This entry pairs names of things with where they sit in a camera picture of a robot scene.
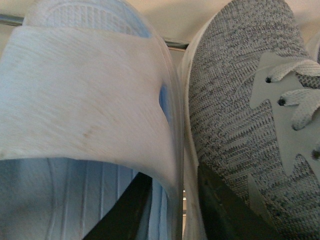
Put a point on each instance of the white slide sandal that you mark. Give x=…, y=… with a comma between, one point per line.
x=89, y=98

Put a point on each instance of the grey sneaker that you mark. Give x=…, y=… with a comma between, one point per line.
x=313, y=47
x=252, y=114

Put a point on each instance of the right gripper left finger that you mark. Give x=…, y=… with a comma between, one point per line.
x=129, y=217

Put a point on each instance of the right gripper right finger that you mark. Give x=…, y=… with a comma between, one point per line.
x=225, y=216

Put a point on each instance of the black metal shoe rack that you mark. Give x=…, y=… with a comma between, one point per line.
x=15, y=21

